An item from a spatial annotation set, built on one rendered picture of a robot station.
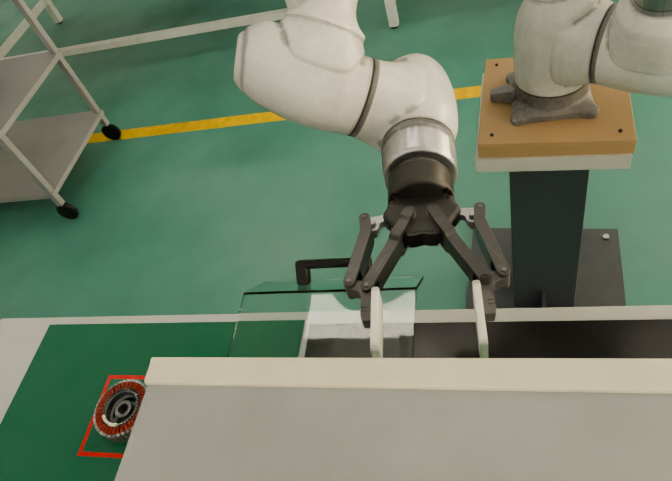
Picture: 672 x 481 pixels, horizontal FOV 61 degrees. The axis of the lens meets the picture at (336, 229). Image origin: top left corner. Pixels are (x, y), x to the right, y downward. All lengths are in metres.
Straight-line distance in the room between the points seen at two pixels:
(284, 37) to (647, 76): 0.74
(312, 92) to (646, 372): 0.46
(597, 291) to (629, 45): 1.00
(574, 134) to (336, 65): 0.74
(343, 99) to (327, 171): 1.83
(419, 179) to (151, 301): 1.88
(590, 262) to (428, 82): 1.41
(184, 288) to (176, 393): 1.92
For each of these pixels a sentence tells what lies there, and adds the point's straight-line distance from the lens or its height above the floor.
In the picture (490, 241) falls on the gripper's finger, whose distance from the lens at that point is 0.59.
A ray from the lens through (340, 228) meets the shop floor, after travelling 2.27.
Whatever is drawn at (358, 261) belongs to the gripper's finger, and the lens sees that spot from 0.59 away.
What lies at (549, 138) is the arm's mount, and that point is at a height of 0.79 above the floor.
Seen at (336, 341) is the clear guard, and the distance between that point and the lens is 0.72.
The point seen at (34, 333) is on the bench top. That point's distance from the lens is 1.47.
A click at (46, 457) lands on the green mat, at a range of 1.28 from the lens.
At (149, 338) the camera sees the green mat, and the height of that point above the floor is 0.75.
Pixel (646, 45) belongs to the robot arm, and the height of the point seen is 1.01.
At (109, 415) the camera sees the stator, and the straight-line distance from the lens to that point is 1.21.
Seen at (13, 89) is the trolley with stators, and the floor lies 0.55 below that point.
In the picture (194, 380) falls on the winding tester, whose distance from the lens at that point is 0.45.
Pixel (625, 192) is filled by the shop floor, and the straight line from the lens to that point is 2.29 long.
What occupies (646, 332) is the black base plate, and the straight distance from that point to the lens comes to 1.06.
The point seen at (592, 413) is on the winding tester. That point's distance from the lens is 0.39.
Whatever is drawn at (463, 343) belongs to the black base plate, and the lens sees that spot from 1.03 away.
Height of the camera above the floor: 1.67
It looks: 47 degrees down
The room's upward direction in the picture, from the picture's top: 22 degrees counter-clockwise
